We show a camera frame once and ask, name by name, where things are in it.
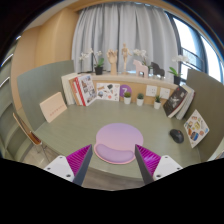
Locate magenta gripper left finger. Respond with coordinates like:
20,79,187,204
44,145,92,186

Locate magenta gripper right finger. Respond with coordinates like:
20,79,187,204
135,145,182,184

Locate black computer mouse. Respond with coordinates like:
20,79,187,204
169,129,184,143

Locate pink mouse pad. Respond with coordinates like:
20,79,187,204
94,123,144,164

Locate colourful picture card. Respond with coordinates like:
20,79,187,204
184,110,210,148

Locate wooden chair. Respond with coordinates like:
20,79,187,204
12,112,51,164

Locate small potted plant right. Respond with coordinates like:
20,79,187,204
154,95,161,109

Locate small potted plant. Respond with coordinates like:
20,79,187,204
124,92,131,104
137,93,144,106
154,95,161,109

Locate beige card board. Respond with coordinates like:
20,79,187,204
40,92,67,123

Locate white book stack left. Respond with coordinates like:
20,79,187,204
61,73,77,105

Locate black book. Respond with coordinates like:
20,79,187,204
163,86,188,118

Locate small potted plant middle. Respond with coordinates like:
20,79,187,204
137,93,144,106

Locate small potted plant left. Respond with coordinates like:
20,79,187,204
124,92,131,104

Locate red white magazine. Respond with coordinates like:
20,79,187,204
74,74,97,106

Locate white illustrated card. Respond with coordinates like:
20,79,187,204
96,83,120,101

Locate white books behind black book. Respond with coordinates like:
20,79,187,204
175,84,195,120

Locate purple round number sign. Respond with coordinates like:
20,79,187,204
120,84,132,97

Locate white orchid black pot right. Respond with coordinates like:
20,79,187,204
168,55,189,85

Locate white orchid black pot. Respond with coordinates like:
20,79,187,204
79,48,104,75
168,55,189,85

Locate black horse figurine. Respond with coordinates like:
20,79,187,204
151,62,165,78

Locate pink horse figurine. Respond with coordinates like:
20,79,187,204
133,60,148,78

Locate white orchid black pot left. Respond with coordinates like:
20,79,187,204
79,48,104,75

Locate white orchid middle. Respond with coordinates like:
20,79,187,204
133,49,147,66

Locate wooden mannequin figure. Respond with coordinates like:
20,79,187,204
121,44,131,67

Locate wooden hand model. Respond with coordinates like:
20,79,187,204
107,49,117,75

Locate grey curtain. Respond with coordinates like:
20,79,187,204
72,2,178,83

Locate white wall socket right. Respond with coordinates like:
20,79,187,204
160,88,170,99

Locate white wall socket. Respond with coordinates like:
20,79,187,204
160,88,170,99
146,85,157,97

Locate white wall socket left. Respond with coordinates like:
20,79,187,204
146,85,157,97

